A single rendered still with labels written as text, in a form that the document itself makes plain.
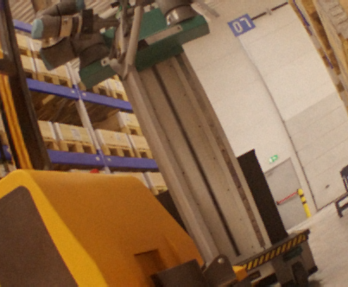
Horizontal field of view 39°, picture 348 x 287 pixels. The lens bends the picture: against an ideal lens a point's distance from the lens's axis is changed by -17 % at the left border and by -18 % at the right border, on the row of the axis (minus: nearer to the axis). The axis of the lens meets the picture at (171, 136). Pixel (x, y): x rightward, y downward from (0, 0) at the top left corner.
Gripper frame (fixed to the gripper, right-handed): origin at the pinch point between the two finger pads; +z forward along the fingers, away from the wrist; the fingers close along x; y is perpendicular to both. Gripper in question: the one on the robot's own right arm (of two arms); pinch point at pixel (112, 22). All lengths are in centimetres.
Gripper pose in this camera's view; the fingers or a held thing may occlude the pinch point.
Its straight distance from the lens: 210.5
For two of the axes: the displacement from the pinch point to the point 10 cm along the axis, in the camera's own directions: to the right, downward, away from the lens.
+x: -1.5, -9.3, 3.3
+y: 2.9, -3.6, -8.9
